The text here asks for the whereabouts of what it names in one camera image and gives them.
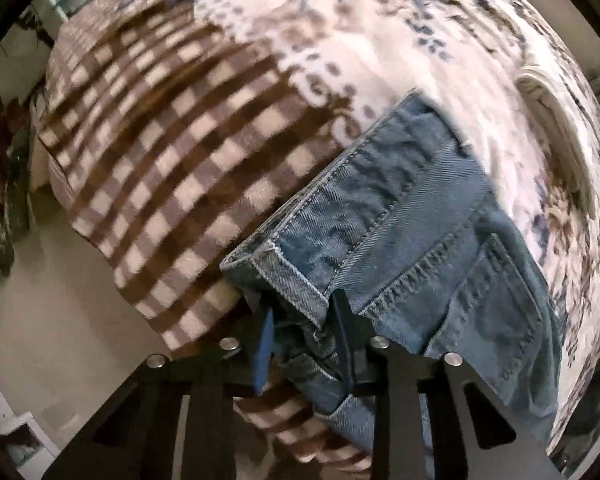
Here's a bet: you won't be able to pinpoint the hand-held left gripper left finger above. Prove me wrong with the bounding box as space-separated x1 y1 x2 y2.
42 306 281 480

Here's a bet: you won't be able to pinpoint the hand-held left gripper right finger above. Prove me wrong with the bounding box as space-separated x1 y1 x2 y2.
330 291 566 480

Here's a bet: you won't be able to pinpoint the blue denim pants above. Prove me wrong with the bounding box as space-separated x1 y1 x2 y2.
220 91 563 453

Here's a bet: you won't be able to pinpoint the floral bedspread with checked border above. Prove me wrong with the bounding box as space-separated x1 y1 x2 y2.
32 0 600 476

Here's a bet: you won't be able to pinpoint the white furniture piece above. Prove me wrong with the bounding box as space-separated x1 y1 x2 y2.
0 352 57 471

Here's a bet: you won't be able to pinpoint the dark clothes pile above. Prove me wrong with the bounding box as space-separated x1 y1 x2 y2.
0 92 35 292

